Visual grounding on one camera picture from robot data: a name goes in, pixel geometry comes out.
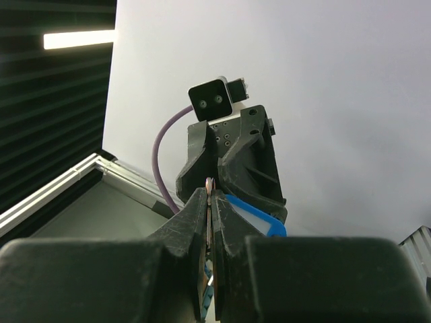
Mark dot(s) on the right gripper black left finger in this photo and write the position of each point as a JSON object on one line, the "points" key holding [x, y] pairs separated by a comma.
{"points": [[156, 279]]}

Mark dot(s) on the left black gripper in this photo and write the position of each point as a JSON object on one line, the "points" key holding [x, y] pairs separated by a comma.
{"points": [[247, 167]]}

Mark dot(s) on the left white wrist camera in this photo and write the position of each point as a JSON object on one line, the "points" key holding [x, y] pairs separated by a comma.
{"points": [[214, 99]]}

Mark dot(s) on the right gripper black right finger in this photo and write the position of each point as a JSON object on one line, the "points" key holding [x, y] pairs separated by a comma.
{"points": [[308, 279]]}

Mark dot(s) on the ceiling strip light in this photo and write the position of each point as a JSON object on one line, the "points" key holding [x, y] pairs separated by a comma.
{"points": [[75, 39]]}

